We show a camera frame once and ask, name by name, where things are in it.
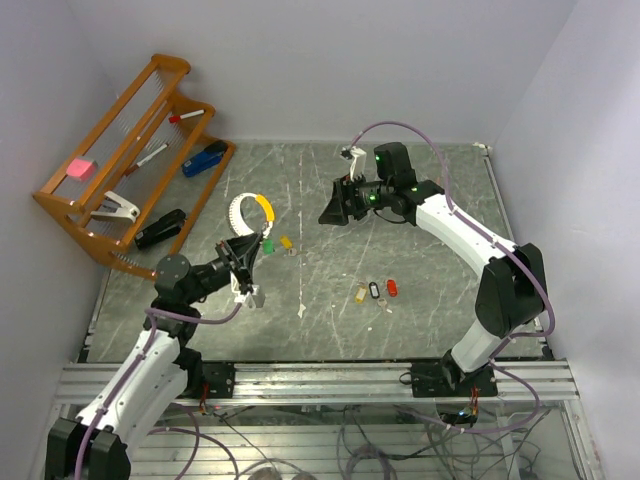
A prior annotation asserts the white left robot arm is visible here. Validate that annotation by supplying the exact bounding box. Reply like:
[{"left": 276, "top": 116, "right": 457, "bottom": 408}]
[{"left": 44, "top": 232, "right": 265, "bottom": 479}]

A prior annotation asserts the black stapler on rack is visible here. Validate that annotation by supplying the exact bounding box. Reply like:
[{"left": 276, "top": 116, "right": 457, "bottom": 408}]
[{"left": 134, "top": 209, "right": 187, "bottom": 250}]

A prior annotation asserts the white marker pen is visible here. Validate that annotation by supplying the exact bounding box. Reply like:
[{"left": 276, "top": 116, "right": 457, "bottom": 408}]
[{"left": 124, "top": 143, "right": 169, "bottom": 176}]

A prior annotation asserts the white binder clip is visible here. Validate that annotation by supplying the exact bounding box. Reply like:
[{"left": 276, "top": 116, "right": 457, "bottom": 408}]
[{"left": 90, "top": 191, "right": 140, "bottom": 223}]

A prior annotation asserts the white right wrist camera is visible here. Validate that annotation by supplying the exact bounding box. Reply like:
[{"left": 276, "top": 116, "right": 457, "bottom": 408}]
[{"left": 341, "top": 146, "right": 367, "bottom": 182}]

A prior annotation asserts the blue stapler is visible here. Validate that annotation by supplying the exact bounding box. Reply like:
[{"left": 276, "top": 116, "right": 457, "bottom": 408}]
[{"left": 181, "top": 140, "right": 228, "bottom": 178}]

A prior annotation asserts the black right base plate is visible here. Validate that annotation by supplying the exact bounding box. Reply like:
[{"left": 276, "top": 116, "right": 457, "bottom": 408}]
[{"left": 399, "top": 360, "right": 498, "bottom": 398}]

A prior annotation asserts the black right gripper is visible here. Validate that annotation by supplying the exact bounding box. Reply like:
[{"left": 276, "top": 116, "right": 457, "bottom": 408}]
[{"left": 319, "top": 171, "right": 394, "bottom": 225}]

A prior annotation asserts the red capped marker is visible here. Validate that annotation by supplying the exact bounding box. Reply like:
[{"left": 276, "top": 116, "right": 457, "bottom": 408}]
[{"left": 169, "top": 109, "right": 205, "bottom": 124}]

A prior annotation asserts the red key tag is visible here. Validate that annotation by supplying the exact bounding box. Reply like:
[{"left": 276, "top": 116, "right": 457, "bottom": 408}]
[{"left": 386, "top": 279, "right": 399, "bottom": 298}]

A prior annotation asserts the pink eraser block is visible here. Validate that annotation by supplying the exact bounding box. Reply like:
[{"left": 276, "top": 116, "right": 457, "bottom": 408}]
[{"left": 65, "top": 157, "right": 98, "bottom": 182}]

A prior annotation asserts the wooden tiered rack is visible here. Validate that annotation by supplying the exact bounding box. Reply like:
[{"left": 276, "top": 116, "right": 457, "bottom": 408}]
[{"left": 32, "top": 54, "right": 216, "bottom": 279}]

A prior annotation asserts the orange key tag with key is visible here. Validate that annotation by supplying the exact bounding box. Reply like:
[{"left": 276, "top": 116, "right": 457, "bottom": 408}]
[{"left": 280, "top": 235, "right": 298, "bottom": 257}]

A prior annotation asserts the yellow key tag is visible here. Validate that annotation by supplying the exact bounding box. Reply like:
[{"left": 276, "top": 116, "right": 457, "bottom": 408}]
[{"left": 354, "top": 283, "right": 368, "bottom": 304}]

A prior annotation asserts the aluminium mounting rail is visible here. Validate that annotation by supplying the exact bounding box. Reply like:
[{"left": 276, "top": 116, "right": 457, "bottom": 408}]
[{"left": 54, "top": 361, "right": 579, "bottom": 405}]

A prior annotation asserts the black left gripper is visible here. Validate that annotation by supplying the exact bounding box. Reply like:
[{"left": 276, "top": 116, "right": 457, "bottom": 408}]
[{"left": 184, "top": 230, "right": 263, "bottom": 305}]

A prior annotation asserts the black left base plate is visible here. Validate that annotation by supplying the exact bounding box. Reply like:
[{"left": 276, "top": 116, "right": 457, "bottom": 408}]
[{"left": 201, "top": 361, "right": 236, "bottom": 399}]

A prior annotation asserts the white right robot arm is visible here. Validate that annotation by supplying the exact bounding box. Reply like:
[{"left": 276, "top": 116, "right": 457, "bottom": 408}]
[{"left": 318, "top": 142, "right": 547, "bottom": 396}]

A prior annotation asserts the yellow handled chain keyring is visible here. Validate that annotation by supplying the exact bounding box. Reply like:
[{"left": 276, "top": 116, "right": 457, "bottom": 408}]
[{"left": 227, "top": 192, "right": 276, "bottom": 238}]

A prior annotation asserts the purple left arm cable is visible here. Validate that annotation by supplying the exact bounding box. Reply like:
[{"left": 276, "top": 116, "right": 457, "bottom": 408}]
[{"left": 74, "top": 299, "right": 246, "bottom": 480}]

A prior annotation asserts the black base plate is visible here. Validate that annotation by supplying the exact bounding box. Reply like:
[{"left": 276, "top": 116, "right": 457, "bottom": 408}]
[
  {"left": 399, "top": 360, "right": 498, "bottom": 398},
  {"left": 201, "top": 361, "right": 236, "bottom": 399}
]

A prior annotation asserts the black key tag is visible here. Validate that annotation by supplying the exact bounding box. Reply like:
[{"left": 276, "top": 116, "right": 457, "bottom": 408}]
[{"left": 368, "top": 282, "right": 380, "bottom": 299}]

